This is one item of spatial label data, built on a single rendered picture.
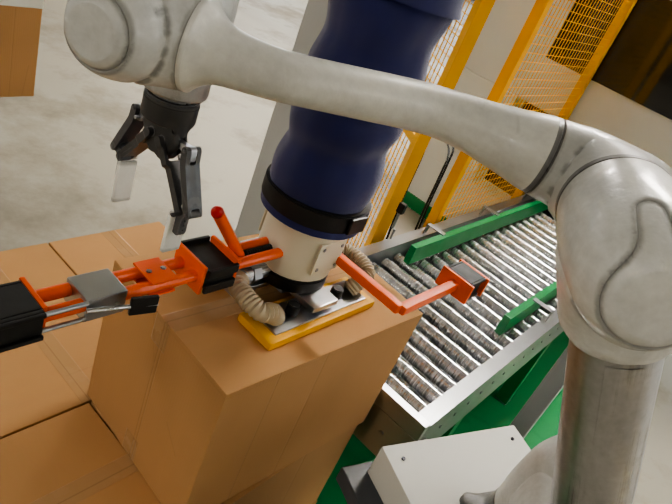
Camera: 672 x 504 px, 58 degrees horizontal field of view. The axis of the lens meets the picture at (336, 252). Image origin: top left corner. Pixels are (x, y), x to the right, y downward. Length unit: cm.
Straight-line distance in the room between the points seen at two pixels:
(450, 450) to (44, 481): 84
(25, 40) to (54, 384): 145
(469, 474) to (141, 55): 105
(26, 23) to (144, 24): 202
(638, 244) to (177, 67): 46
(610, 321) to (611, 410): 17
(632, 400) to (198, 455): 78
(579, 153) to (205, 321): 76
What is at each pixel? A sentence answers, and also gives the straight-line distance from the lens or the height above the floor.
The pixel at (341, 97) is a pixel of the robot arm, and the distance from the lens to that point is 67.
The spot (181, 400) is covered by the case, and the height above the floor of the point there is 83.
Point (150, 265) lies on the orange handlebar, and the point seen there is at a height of 109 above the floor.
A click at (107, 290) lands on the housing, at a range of 100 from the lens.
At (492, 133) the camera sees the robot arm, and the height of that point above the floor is 154.
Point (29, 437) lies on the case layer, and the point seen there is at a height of 54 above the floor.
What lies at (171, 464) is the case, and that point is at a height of 67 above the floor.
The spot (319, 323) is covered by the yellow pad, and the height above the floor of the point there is 96.
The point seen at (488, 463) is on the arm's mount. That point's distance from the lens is 141.
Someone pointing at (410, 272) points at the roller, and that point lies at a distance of 251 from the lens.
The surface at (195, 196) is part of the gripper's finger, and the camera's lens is 85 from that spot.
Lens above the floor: 172
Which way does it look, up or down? 30 degrees down
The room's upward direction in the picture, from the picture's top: 23 degrees clockwise
